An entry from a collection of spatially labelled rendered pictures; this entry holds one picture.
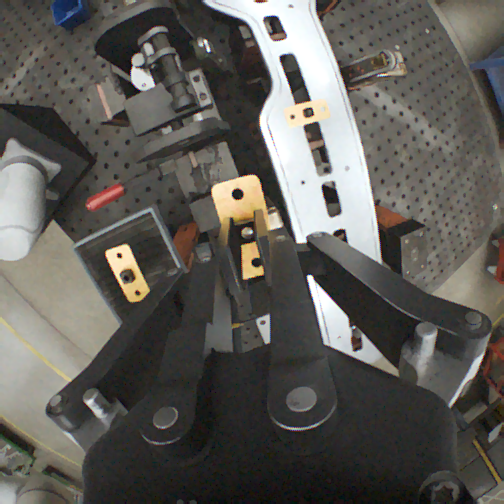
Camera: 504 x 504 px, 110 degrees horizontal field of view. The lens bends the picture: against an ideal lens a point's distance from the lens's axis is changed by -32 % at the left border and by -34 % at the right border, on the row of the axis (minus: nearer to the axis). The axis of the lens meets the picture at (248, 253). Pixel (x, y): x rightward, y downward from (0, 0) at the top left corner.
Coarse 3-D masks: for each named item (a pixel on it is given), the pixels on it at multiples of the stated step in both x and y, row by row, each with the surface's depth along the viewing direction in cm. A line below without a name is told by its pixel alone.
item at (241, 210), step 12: (240, 180) 20; (252, 180) 20; (216, 192) 20; (228, 192) 20; (252, 192) 20; (216, 204) 20; (228, 204) 20; (240, 204) 20; (252, 204) 20; (264, 204) 20; (228, 216) 21; (240, 216) 21; (252, 216) 21; (240, 228) 20; (252, 228) 20; (240, 240) 21; (252, 240) 21; (252, 252) 22; (252, 276) 23
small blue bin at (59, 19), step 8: (56, 0) 36; (64, 0) 38; (72, 0) 40; (80, 0) 39; (56, 8) 39; (64, 8) 42; (72, 8) 44; (80, 8) 40; (88, 8) 45; (56, 16) 40; (64, 16) 44; (72, 16) 41; (80, 16) 43; (88, 16) 46; (56, 24) 40; (64, 24) 43; (72, 24) 45; (80, 24) 48
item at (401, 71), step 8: (360, 56) 36; (400, 56) 33; (400, 64) 34; (344, 72) 43; (392, 72) 35; (400, 72) 35; (344, 80) 45; (360, 80) 41; (368, 80) 38; (376, 80) 38; (384, 80) 41; (352, 88) 46
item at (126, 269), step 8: (112, 248) 32; (120, 248) 32; (128, 248) 32; (112, 256) 32; (128, 256) 32; (112, 264) 32; (120, 264) 33; (128, 264) 33; (136, 264) 33; (120, 272) 33; (128, 272) 32; (136, 272) 33; (120, 280) 33; (128, 280) 33; (136, 280) 34; (144, 280) 34; (128, 288) 34; (136, 288) 34; (144, 288) 34; (128, 296) 35; (136, 296) 35; (144, 296) 35
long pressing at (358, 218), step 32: (224, 0) 31; (288, 0) 32; (256, 32) 34; (288, 32) 35; (320, 32) 35; (320, 64) 38; (288, 96) 40; (320, 96) 40; (288, 128) 42; (320, 128) 43; (352, 128) 43; (288, 160) 45; (352, 160) 46; (288, 192) 47; (320, 192) 48; (352, 192) 48; (320, 224) 50; (352, 224) 51; (320, 288) 56; (320, 320) 59; (352, 352) 66
